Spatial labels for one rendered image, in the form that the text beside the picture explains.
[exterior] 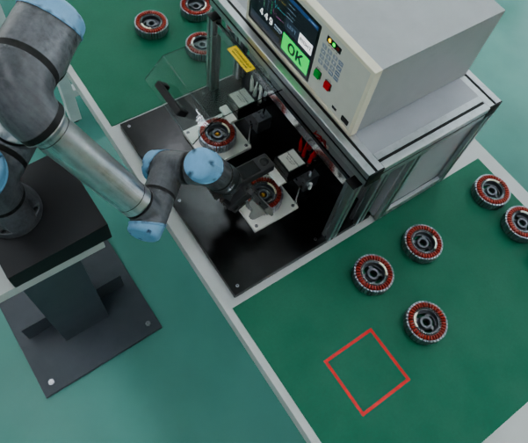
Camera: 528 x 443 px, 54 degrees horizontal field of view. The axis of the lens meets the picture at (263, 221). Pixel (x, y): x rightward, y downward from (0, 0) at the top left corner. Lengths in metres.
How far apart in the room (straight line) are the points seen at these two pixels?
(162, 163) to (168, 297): 1.08
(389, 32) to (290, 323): 0.74
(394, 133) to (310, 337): 0.55
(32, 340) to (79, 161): 1.30
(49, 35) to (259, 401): 1.53
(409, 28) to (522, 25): 2.53
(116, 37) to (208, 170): 0.91
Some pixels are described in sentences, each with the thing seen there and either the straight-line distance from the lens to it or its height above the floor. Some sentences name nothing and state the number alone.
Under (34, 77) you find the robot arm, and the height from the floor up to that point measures 1.40.
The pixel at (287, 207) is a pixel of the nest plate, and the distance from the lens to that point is 1.48.
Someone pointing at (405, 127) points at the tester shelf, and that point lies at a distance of 1.30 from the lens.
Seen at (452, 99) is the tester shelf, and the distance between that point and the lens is 1.40.
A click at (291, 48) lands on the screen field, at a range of 1.30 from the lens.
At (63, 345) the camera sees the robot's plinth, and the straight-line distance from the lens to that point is 2.18.
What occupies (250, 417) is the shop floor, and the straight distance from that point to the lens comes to 2.08.
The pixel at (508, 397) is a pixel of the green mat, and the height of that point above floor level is 0.75.
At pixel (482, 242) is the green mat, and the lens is 1.66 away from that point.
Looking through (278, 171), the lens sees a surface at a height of 0.88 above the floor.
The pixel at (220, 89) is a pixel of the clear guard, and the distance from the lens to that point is 1.34.
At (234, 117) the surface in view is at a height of 0.88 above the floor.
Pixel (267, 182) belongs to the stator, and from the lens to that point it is 1.48.
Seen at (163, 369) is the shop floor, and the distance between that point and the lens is 2.11.
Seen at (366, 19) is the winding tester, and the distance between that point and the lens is 1.19.
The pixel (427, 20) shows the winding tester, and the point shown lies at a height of 1.32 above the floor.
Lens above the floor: 2.06
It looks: 62 degrees down
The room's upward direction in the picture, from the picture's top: 13 degrees clockwise
